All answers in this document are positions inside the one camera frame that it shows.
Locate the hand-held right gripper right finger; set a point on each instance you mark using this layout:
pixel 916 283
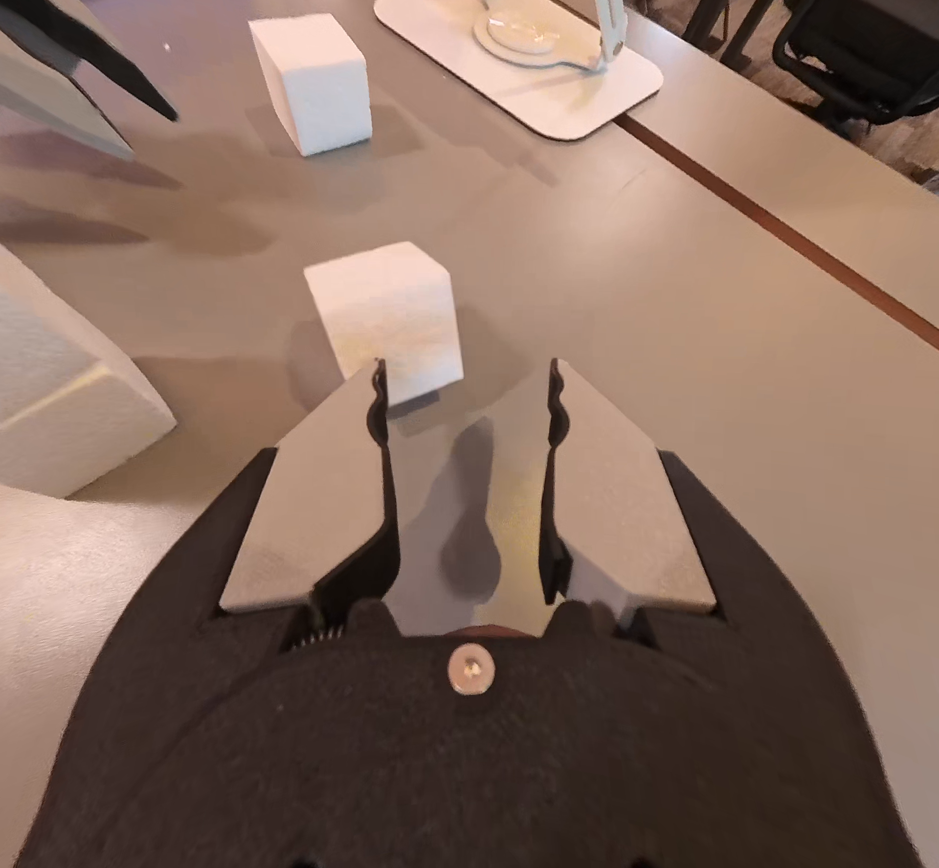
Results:
pixel 623 516

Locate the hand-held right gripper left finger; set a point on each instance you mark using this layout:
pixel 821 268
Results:
pixel 315 516

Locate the white hard foam cube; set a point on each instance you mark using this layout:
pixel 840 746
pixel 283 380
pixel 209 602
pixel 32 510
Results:
pixel 389 310
pixel 44 589
pixel 315 83
pixel 51 398

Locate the white document stand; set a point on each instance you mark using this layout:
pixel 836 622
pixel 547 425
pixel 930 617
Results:
pixel 572 98

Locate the black office chair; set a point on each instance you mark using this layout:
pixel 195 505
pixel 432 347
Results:
pixel 858 17

